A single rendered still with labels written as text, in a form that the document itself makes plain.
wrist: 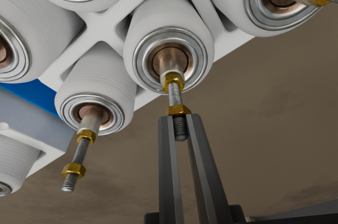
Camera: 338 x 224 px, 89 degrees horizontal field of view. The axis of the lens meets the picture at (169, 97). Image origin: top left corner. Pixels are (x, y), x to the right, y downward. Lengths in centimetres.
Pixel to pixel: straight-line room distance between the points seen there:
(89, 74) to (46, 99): 26
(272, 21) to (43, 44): 21
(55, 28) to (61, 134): 30
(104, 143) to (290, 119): 72
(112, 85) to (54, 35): 8
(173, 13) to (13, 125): 38
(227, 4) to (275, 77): 45
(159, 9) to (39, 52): 12
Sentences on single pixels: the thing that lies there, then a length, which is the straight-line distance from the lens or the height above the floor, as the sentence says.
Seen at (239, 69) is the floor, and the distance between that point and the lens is 53.
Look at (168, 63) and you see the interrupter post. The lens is 16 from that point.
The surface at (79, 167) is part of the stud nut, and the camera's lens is 19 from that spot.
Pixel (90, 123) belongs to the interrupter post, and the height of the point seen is 27.
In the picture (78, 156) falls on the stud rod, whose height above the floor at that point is 31.
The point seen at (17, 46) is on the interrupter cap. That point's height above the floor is 25.
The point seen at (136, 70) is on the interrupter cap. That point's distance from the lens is 18.
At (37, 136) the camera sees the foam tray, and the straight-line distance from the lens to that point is 46.
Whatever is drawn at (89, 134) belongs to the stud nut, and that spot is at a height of 29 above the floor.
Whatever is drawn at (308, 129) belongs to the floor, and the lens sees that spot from 91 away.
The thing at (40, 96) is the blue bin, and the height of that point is 10.
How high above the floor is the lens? 41
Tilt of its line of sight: 49 degrees down
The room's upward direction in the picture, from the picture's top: 174 degrees clockwise
